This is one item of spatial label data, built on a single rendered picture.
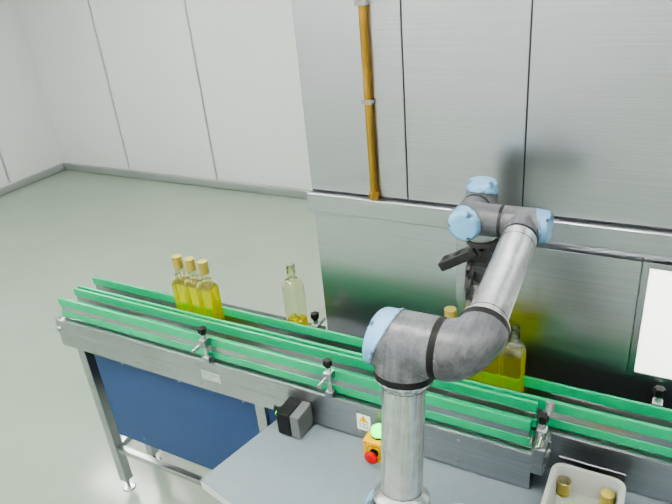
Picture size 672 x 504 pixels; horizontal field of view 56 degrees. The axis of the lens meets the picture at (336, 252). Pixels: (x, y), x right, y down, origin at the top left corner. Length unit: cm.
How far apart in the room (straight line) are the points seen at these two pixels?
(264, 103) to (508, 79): 420
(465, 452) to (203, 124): 485
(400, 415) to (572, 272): 69
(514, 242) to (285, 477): 95
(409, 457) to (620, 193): 81
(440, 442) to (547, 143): 84
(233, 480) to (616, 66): 144
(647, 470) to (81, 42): 628
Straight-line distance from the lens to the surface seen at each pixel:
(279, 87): 553
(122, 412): 272
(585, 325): 179
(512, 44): 160
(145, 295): 248
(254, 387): 206
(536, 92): 161
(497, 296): 122
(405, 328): 115
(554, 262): 171
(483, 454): 178
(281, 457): 192
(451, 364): 113
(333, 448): 192
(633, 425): 175
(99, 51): 686
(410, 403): 122
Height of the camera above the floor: 208
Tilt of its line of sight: 26 degrees down
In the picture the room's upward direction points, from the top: 6 degrees counter-clockwise
